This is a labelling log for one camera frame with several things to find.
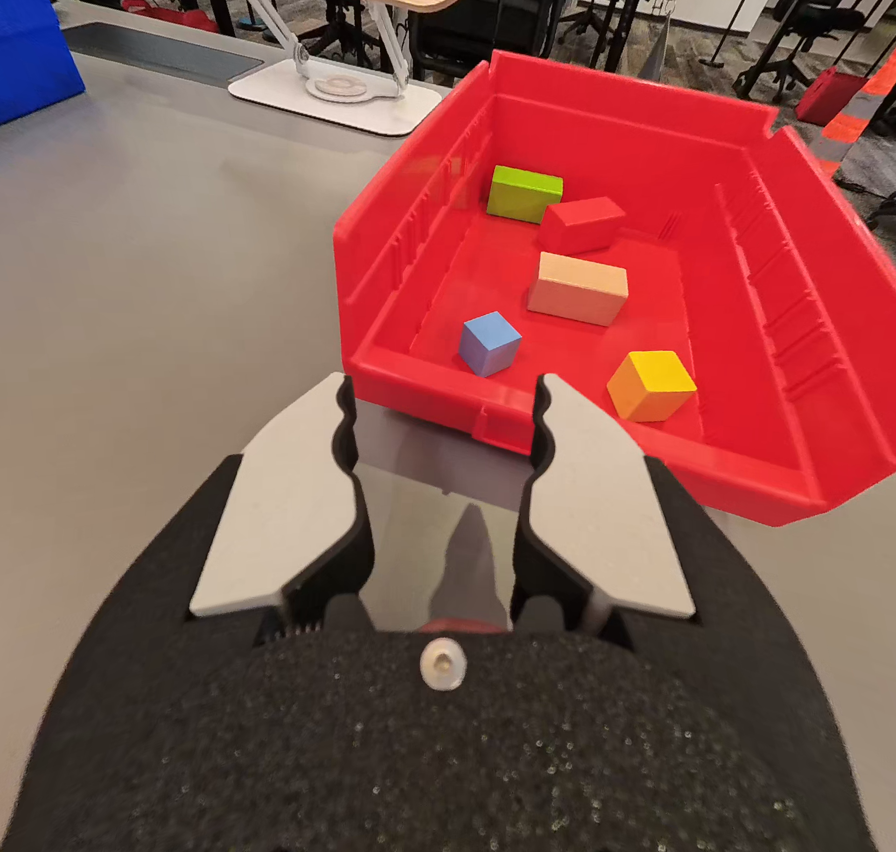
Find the red plastic bin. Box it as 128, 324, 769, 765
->
334, 50, 896, 528

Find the natural wooden block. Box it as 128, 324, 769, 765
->
527, 251, 630, 328

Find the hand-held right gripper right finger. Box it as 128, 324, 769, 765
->
511, 374, 697, 625

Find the red bag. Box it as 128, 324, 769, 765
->
797, 69, 866, 126

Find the red wooden block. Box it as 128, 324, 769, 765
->
539, 196, 628, 257

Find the blue plastic bin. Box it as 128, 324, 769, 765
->
0, 0, 88, 126

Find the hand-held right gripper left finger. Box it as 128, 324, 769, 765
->
189, 374, 376, 622

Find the yellow wooden cube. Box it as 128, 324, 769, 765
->
607, 350, 698, 423

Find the black office chair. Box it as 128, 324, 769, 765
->
735, 0, 890, 101

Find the long green wooden block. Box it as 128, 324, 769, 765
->
488, 165, 565, 224

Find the light blue wooden cube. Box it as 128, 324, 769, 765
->
461, 311, 523, 377

